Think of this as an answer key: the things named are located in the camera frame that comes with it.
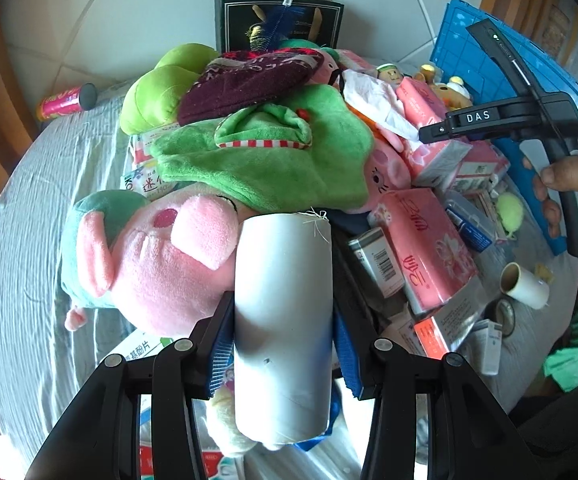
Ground white barcode medicine box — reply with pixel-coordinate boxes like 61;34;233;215
346;227;405;296

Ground blue feather brush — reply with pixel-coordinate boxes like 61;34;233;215
264;2;305;48

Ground clear box blue label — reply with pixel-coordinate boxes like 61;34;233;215
444;192;507;253

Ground pink plush with eyelashes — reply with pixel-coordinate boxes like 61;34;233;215
359;135;412;211

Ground lime fuzzy ball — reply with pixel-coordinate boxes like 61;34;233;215
498;194;526;235

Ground pink flowered tissue pack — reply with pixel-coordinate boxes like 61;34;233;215
376;187;480;316

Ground round dark metal lid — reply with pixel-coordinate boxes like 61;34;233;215
494;299;517;336

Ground large white paper roll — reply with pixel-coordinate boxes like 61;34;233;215
234;212;335;445

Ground pink pig plush green hat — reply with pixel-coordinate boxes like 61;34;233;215
60;190;242;336

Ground small doll green cap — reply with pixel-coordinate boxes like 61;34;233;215
376;63;405;86

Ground crumpled white tissue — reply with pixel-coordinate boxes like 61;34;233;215
341;69;420;141

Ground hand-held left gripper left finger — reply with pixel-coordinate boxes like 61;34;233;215
24;290;236;480

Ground wooden shelf unit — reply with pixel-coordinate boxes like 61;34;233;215
479;0;578;91

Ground pink cylinder can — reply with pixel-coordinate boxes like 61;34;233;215
36;83;98;122

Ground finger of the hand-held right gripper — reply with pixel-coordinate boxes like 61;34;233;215
418;120;450;145

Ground green leaf plush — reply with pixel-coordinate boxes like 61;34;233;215
150;84;375;213

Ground orange pink plush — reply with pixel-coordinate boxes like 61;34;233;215
341;97;405;151

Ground lime green plush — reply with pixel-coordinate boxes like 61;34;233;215
120;44;220;136

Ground black bag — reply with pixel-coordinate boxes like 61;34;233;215
331;210;380;391

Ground white box green print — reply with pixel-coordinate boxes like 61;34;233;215
103;335;172;363

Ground black picture box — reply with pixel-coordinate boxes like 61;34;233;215
214;0;345;53

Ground white blue medicine box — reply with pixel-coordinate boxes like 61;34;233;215
469;320;502;376

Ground white blue mini tissue pack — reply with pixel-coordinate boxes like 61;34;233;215
120;167;170;197

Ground small white paper cup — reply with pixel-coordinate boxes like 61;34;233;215
500;261;550;309

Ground pink tissue pack striped side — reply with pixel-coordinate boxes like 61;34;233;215
456;142;510;193

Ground brown bear plush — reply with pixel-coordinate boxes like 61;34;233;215
414;64;472;111

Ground white pink tissue pack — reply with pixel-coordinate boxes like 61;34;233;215
129;130;171;167

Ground orange white medicine box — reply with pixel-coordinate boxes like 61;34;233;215
414;310;485;357

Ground small pink tissue packs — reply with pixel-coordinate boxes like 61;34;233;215
339;50;375;73

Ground dark clothing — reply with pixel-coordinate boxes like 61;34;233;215
512;375;578;480

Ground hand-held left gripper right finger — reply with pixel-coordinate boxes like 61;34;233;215
332;300;537;480

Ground cream plush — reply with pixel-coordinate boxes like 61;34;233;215
206;385;272;457

